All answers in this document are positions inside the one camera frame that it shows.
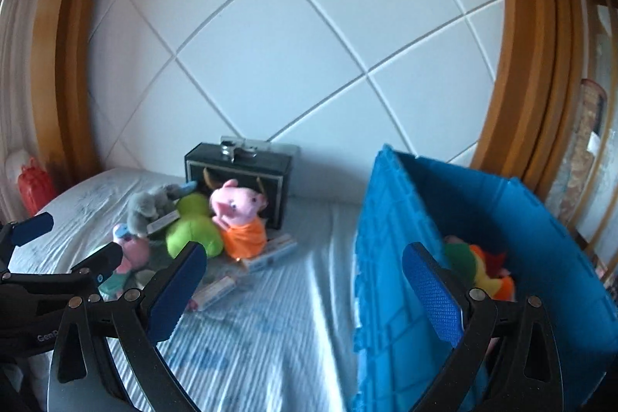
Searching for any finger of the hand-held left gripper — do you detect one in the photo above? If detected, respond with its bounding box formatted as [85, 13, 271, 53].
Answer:
[0, 213, 55, 278]
[0, 242, 124, 297]

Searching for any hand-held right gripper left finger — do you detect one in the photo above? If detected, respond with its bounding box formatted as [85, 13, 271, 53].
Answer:
[47, 241, 208, 412]

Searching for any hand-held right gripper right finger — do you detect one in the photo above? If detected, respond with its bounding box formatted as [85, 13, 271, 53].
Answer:
[402, 242, 565, 412]

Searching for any small pink teal plush toy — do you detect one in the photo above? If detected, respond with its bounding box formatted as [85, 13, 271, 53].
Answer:
[99, 224, 151, 297]

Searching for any multicoloured parrot plush toy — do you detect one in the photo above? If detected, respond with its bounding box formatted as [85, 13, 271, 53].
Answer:
[443, 236, 516, 302]

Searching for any blue plastic crate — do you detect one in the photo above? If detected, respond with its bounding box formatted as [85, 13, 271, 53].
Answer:
[345, 144, 618, 412]

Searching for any grey plush toy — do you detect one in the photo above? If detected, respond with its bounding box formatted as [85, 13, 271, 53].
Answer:
[126, 183, 199, 239]

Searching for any bright green plush toy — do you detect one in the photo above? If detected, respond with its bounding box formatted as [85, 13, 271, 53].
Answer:
[165, 194, 224, 259]

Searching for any pink pig plush orange dress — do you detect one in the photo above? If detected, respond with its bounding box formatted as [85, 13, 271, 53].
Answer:
[209, 179, 269, 261]

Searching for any white long carton box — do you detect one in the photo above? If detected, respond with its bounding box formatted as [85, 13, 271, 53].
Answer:
[241, 234, 297, 273]
[186, 275, 237, 311]

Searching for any red plastic bag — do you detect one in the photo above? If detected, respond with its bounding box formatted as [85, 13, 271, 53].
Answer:
[18, 157, 56, 216]

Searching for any striped light blue bed sheet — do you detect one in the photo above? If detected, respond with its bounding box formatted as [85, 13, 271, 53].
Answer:
[10, 166, 368, 412]

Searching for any black gift box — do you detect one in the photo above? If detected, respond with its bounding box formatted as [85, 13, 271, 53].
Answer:
[184, 142, 293, 230]

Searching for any white curtain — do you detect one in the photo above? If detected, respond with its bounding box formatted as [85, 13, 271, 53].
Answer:
[0, 0, 63, 224]

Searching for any clear plastic case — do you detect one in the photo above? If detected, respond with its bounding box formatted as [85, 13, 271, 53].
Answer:
[220, 135, 300, 163]

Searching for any patterned beige curtain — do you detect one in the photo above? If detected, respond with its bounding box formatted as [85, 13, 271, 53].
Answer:
[545, 79, 606, 220]

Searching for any wooden headboard frame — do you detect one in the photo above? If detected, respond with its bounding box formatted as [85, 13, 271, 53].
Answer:
[31, 0, 580, 200]

